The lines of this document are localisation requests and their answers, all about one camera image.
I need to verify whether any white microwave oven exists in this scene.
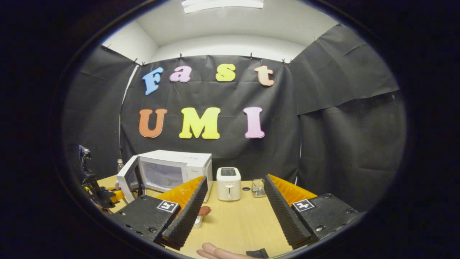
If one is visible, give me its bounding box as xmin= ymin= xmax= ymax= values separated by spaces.
xmin=117 ymin=150 xmax=213 ymax=204

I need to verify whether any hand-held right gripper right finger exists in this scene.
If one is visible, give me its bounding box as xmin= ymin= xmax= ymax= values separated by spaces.
xmin=264 ymin=174 xmax=360 ymax=250

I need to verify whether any black backdrop cloth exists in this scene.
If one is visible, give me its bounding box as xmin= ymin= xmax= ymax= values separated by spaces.
xmin=61 ymin=24 xmax=406 ymax=213

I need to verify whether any wire mesh holder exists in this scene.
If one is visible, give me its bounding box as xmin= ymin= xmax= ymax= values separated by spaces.
xmin=251 ymin=178 xmax=267 ymax=198

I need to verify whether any large ceiling light panel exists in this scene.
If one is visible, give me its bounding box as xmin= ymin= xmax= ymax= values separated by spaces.
xmin=181 ymin=0 xmax=265 ymax=14

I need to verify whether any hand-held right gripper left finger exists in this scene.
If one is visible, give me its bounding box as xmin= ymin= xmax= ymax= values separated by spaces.
xmin=110 ymin=176 xmax=209 ymax=251

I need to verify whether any white toaster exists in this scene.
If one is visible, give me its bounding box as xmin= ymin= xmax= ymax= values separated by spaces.
xmin=216 ymin=167 xmax=242 ymax=201

